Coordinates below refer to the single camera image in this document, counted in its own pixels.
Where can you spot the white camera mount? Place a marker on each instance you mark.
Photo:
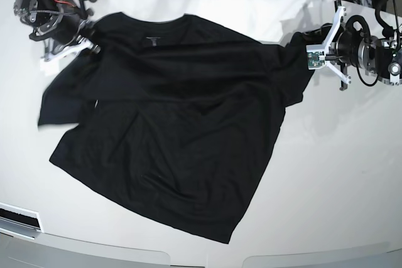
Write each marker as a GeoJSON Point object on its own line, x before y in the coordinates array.
{"type": "Point", "coordinates": [325, 54]}
{"type": "Point", "coordinates": [49, 62]}

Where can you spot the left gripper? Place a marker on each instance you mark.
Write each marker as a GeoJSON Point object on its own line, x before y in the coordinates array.
{"type": "Point", "coordinates": [353, 44]}

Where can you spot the black t-shirt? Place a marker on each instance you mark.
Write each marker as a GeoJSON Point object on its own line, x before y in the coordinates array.
{"type": "Point", "coordinates": [175, 121]}

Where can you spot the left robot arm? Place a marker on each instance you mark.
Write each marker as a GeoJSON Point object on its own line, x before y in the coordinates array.
{"type": "Point", "coordinates": [376, 60]}

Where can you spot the white slotted table bracket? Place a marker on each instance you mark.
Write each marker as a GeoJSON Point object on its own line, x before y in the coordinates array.
{"type": "Point", "coordinates": [20, 221]}

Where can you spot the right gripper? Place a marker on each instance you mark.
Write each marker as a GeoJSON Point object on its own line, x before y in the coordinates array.
{"type": "Point", "coordinates": [69, 31]}

